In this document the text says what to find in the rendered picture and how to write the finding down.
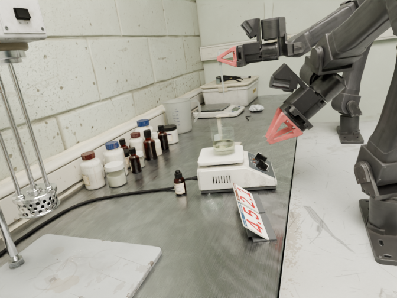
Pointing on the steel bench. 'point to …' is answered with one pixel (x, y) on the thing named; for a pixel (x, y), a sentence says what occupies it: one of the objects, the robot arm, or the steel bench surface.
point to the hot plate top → (205, 155)
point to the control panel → (257, 168)
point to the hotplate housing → (240, 172)
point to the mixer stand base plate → (78, 269)
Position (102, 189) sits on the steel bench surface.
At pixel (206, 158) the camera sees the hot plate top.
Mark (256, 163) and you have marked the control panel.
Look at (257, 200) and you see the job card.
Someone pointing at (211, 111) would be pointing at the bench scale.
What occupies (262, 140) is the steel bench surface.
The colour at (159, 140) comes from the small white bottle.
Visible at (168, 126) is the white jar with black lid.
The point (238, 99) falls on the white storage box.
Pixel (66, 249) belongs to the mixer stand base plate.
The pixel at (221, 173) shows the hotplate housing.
